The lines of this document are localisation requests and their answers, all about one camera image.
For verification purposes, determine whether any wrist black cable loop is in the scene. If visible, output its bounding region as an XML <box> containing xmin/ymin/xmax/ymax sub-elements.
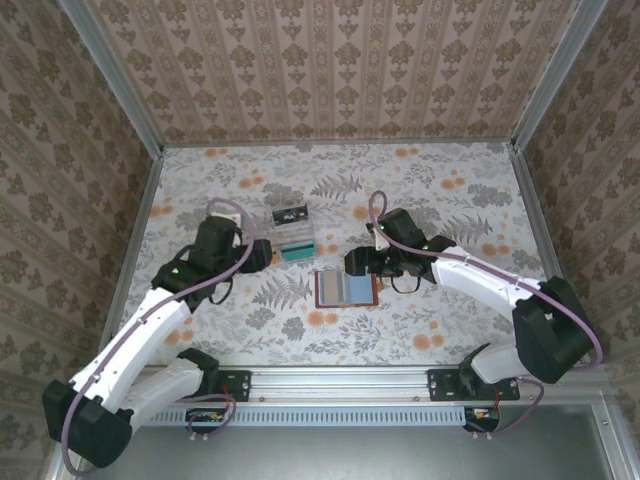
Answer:
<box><xmin>207</xmin><ymin>279</ymin><xmax>234</xmax><ymax>306</ymax></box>
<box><xmin>391</xmin><ymin>269</ymin><xmax>424</xmax><ymax>295</ymax></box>

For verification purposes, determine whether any slotted white cable duct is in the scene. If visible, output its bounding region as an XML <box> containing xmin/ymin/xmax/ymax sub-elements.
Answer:
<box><xmin>127</xmin><ymin>405</ymin><xmax>469</xmax><ymax>427</ymax></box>

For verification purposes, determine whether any right wrist black cable loop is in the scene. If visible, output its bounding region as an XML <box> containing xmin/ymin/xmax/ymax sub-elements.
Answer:
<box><xmin>391</xmin><ymin>269</ymin><xmax>424</xmax><ymax>295</ymax></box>

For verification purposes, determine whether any grey metal panel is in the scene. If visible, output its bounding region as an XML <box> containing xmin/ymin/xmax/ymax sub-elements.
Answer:
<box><xmin>74</xmin><ymin>424</ymin><xmax>619</xmax><ymax>480</ymax></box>

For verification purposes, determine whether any black VIP card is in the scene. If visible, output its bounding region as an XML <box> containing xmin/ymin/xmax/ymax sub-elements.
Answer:
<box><xmin>272</xmin><ymin>205</ymin><xmax>310</xmax><ymax>228</ymax></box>

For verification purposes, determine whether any teal card with dark stripe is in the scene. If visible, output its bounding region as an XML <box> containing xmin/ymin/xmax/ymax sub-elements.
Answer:
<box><xmin>279</xmin><ymin>241</ymin><xmax>318</xmax><ymax>263</ymax></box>

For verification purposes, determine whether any floral patterned table covering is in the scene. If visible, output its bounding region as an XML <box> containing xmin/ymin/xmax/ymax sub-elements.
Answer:
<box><xmin>107</xmin><ymin>142</ymin><xmax>574</xmax><ymax>369</ymax></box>

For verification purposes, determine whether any clear acrylic card organizer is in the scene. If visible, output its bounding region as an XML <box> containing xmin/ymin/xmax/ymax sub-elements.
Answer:
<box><xmin>242</xmin><ymin>204</ymin><xmax>319</xmax><ymax>265</ymax></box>

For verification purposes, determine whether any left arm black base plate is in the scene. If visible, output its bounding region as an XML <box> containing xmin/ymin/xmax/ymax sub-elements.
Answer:
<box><xmin>162</xmin><ymin>368</ymin><xmax>252</xmax><ymax>403</ymax></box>

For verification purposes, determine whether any black connector board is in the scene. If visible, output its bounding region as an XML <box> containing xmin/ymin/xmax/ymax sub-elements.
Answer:
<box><xmin>462</xmin><ymin>405</ymin><xmax>501</xmax><ymax>434</ymax></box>
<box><xmin>185</xmin><ymin>407</ymin><xmax>232</xmax><ymax>435</ymax></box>

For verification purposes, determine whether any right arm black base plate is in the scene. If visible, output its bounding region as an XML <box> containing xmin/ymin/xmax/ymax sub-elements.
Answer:
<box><xmin>427</xmin><ymin>368</ymin><xmax>521</xmax><ymax>403</ymax></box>

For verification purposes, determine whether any thin aluminium table rail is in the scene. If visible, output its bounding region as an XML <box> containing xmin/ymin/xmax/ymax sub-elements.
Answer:
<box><xmin>162</xmin><ymin>141</ymin><xmax>516</xmax><ymax>150</ymax></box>

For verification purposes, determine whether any left wrist black cable loop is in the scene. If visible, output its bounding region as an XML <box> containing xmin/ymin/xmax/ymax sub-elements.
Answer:
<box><xmin>207</xmin><ymin>279</ymin><xmax>234</xmax><ymax>306</ymax></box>

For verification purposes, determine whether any slanted aluminium frame post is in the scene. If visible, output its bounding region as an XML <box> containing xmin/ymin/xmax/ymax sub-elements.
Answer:
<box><xmin>59</xmin><ymin>0</ymin><xmax>166</xmax><ymax>157</ymax></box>
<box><xmin>509</xmin><ymin>0</ymin><xmax>609</xmax><ymax>151</ymax></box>

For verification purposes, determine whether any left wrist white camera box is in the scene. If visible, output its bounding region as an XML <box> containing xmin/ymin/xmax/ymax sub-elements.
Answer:
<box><xmin>207</xmin><ymin>211</ymin><xmax>243</xmax><ymax>229</ymax></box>

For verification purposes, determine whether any brown leather card holder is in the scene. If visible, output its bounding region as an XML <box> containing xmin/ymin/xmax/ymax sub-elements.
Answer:
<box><xmin>313</xmin><ymin>269</ymin><xmax>385</xmax><ymax>310</ymax></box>

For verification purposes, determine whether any aluminium table side rail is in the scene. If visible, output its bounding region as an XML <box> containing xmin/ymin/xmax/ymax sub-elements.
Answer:
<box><xmin>93</xmin><ymin>147</ymin><xmax>167</xmax><ymax>367</ymax></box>
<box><xmin>509</xmin><ymin>143</ymin><xmax>592</xmax><ymax>365</ymax></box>

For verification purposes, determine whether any short aluminium frame leg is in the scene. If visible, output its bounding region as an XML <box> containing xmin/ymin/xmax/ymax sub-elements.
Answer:
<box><xmin>592</xmin><ymin>394</ymin><xmax>626</xmax><ymax>480</ymax></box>

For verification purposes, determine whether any wide aluminium mounting rail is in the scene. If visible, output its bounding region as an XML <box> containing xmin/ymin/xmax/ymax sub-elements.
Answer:
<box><xmin>74</xmin><ymin>363</ymin><xmax>615</xmax><ymax>404</ymax></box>

